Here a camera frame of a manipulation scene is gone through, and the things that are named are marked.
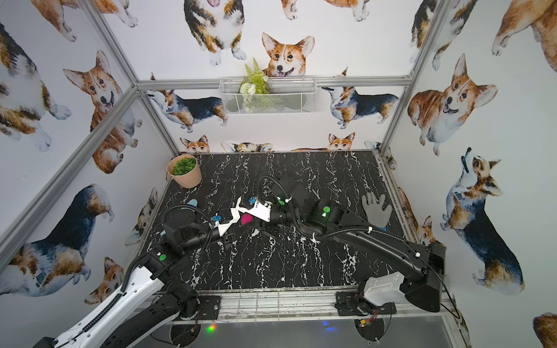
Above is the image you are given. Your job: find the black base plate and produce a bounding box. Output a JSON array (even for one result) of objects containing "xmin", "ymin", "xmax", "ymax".
[
  {"xmin": 334, "ymin": 291, "xmax": 397, "ymax": 317},
  {"xmin": 178, "ymin": 295, "xmax": 222, "ymax": 320}
]

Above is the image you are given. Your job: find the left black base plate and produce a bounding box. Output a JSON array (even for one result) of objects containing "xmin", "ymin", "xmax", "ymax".
[{"xmin": 178, "ymin": 295, "xmax": 222, "ymax": 320}]

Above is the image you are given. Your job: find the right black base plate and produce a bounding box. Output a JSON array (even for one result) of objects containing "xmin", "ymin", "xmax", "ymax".
[{"xmin": 334, "ymin": 291, "xmax": 397, "ymax": 317}]

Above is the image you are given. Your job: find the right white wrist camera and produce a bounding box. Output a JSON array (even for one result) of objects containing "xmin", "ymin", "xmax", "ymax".
[{"xmin": 236, "ymin": 197, "xmax": 271, "ymax": 222}]

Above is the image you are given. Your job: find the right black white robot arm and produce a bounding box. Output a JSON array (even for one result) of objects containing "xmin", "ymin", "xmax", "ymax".
[{"xmin": 247, "ymin": 175, "xmax": 446, "ymax": 313}]

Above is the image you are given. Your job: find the green fern plant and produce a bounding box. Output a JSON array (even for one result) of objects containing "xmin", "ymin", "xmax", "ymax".
[{"xmin": 239, "ymin": 59, "xmax": 270, "ymax": 95}]

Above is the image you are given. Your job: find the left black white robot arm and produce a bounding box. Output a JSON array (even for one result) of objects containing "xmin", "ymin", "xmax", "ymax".
[{"xmin": 36, "ymin": 197, "xmax": 271, "ymax": 347}]

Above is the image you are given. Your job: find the grey rubber glove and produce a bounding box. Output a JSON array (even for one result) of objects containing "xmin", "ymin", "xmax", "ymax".
[{"xmin": 362, "ymin": 192, "xmax": 393, "ymax": 231}]

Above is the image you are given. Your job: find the beige pot with green plant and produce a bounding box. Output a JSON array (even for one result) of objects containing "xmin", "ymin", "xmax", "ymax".
[{"xmin": 167, "ymin": 154, "xmax": 202, "ymax": 189}]

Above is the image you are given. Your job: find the white wire wall basket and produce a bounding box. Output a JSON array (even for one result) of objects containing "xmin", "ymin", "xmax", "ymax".
[{"xmin": 218, "ymin": 77, "xmax": 317, "ymax": 115}]

